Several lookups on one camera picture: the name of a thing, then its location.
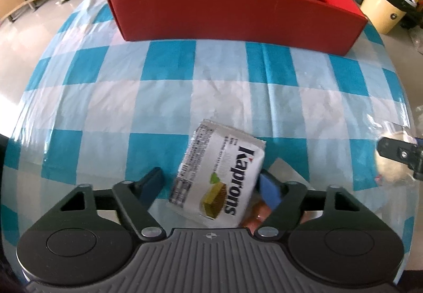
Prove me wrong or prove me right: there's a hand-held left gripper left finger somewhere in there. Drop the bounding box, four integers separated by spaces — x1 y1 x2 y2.
59 167 167 242

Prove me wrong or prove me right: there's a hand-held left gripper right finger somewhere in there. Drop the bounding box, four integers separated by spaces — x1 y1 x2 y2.
253 170 359 242

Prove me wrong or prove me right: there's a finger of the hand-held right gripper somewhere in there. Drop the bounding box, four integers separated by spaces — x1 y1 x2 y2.
378 136 423 178

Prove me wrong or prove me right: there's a cream puff snack packet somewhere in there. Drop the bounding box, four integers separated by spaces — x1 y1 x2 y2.
375 129 417 184

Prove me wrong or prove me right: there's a white wafer packet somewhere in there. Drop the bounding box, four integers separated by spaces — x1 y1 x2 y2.
168 119 266 228

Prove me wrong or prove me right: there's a red cardboard box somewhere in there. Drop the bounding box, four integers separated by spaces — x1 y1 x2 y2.
106 0 368 56

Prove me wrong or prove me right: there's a white paper sheet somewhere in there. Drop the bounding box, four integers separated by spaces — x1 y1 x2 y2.
269 158 311 189

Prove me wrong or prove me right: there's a blue white checkered tablecloth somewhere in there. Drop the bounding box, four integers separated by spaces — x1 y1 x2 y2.
3 0 415 280

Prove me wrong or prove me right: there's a cream trash bin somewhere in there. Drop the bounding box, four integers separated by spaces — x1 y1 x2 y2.
360 0 419 36

